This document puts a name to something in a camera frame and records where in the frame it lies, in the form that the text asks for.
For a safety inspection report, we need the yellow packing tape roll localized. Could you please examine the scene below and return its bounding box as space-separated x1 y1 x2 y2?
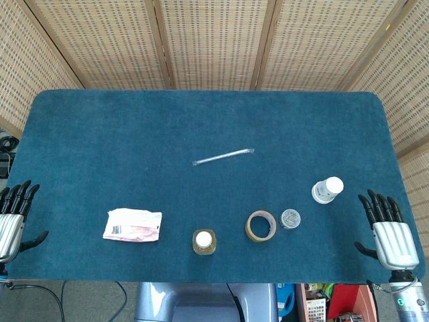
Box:
244 210 278 242

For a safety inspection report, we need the black floor cable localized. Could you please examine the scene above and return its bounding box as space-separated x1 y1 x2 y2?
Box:
60 280 129 322

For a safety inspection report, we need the clear round box of clips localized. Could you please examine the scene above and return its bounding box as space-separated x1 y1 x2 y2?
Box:
280 208 302 231

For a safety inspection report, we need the yellow tea bottle white cap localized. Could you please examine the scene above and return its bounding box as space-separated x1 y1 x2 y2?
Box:
192 228 218 257

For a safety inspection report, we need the clear wrapped drinking straw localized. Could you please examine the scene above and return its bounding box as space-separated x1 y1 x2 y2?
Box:
192 148 255 166

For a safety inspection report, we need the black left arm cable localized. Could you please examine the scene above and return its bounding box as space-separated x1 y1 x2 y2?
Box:
5 280 66 322

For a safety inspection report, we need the black coiled cable bundle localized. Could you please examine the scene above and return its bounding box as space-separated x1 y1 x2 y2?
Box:
0 135 20 151

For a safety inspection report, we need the woven bamboo folding screen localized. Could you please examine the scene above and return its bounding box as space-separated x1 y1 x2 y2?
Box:
0 0 429 256

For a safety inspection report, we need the blue felt table cover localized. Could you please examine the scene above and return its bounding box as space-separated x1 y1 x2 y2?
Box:
5 89 418 284

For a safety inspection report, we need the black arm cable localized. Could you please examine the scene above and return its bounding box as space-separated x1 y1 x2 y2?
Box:
5 280 66 322
367 280 393 294

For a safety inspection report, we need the pink white tissue packet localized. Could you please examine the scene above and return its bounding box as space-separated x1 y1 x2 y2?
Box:
102 207 164 243

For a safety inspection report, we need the red box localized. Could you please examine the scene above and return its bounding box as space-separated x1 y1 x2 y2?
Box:
326 283 373 322

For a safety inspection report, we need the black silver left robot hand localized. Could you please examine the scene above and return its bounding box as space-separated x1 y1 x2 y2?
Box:
0 180 50 266

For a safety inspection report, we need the blue plastic item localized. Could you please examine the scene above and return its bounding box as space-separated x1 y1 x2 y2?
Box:
276 283 296 317

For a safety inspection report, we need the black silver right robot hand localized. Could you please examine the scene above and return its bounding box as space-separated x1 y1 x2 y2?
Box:
354 189 420 272

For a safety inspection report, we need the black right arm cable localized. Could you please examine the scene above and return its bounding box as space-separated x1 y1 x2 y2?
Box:
367 280 393 294

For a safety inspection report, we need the stack of white paper cups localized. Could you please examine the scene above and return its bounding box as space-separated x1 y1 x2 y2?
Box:
311 176 345 205

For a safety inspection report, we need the grey blue robot torso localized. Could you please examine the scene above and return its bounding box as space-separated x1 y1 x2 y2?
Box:
133 282 280 322

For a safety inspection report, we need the black device on floor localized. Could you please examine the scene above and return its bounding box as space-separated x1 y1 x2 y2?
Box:
0 152 14 179

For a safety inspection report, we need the pink plastic crate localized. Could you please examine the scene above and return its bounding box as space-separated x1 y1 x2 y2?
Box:
294 283 332 322

